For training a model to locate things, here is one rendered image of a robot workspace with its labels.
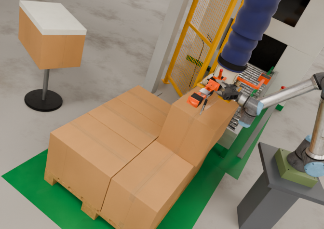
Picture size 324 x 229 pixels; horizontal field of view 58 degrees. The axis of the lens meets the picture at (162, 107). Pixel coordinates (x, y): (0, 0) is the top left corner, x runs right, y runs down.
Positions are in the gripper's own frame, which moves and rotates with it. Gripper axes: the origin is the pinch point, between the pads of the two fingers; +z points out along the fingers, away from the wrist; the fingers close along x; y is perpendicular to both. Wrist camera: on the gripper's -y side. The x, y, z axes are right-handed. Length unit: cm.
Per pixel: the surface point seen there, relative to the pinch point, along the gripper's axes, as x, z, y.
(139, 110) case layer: -70, 57, 18
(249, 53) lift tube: 24.0, -8.3, 23.8
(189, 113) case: -30.2, 7.5, -2.4
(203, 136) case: -40.2, -10.5, -4.5
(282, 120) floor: -125, -74, 272
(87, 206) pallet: -116, 37, -65
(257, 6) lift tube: 56, 0, 16
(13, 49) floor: -124, 276, 49
